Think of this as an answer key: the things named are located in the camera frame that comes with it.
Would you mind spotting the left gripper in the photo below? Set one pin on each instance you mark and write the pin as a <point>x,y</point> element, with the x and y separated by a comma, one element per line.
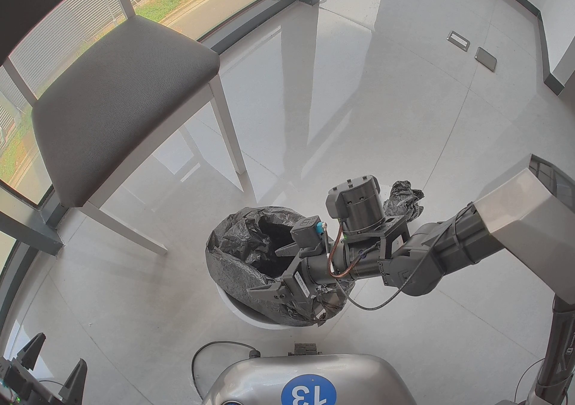
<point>27,387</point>

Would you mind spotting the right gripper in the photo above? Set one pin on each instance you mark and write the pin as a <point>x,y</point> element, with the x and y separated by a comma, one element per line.
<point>328,268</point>

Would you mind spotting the black plastic bag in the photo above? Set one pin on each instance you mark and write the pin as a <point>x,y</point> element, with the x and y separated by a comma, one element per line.
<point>238,259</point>

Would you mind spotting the black plastic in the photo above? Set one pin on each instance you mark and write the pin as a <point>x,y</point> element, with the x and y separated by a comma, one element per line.
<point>404,198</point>

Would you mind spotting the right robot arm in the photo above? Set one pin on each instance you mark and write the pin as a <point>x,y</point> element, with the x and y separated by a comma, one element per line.
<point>507,219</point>

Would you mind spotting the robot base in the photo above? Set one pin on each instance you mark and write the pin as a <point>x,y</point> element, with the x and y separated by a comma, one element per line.
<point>314,380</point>

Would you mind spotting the white trash bin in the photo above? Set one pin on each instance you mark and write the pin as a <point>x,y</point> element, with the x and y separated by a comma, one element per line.
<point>251,315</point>

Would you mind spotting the grey cushioned white chair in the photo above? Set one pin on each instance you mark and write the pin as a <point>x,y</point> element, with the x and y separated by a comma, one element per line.
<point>112,102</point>

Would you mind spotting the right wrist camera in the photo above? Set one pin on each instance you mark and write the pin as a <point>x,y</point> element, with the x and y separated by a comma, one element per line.
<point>307,234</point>

